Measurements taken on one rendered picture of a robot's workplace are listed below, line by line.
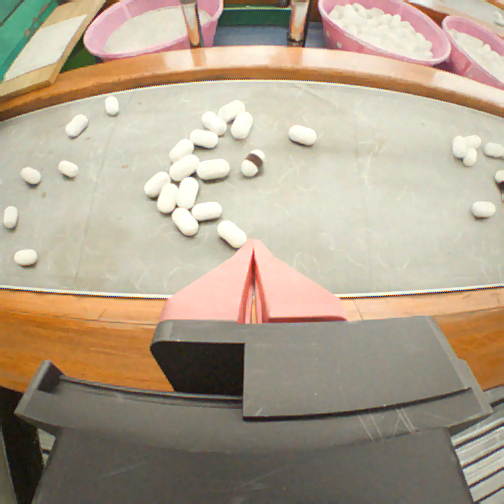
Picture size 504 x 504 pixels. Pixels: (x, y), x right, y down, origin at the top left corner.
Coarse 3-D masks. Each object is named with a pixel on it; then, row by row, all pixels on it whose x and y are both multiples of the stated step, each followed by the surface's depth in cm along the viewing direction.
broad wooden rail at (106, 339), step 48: (0, 288) 23; (480, 288) 23; (0, 336) 20; (48, 336) 20; (96, 336) 20; (144, 336) 20; (480, 336) 19; (0, 384) 18; (144, 384) 19; (480, 384) 18
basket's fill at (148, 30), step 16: (144, 16) 37; (160, 16) 36; (176, 16) 36; (208, 16) 36; (128, 32) 36; (144, 32) 35; (160, 32) 35; (176, 32) 34; (112, 48) 35; (128, 48) 34
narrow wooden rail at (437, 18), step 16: (112, 0) 36; (160, 0) 38; (176, 0) 38; (224, 0) 39; (240, 0) 40; (256, 0) 40; (272, 0) 40; (368, 0) 37; (416, 0) 36; (96, 16) 38; (320, 16) 43; (432, 16) 37; (464, 16) 36; (496, 32) 35; (496, 48) 39
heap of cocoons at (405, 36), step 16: (336, 16) 35; (352, 16) 36; (368, 16) 37; (384, 16) 36; (352, 32) 34; (368, 32) 34; (384, 32) 34; (400, 32) 35; (368, 48) 33; (384, 48) 33; (400, 48) 34; (416, 48) 34
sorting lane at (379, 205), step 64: (0, 128) 30; (64, 128) 29; (128, 128) 28; (192, 128) 28; (256, 128) 28; (320, 128) 28; (384, 128) 28; (448, 128) 29; (0, 192) 27; (64, 192) 26; (128, 192) 26; (256, 192) 26; (320, 192) 26; (384, 192) 26; (448, 192) 26; (0, 256) 24; (64, 256) 24; (128, 256) 24; (192, 256) 24; (320, 256) 24; (384, 256) 24; (448, 256) 24
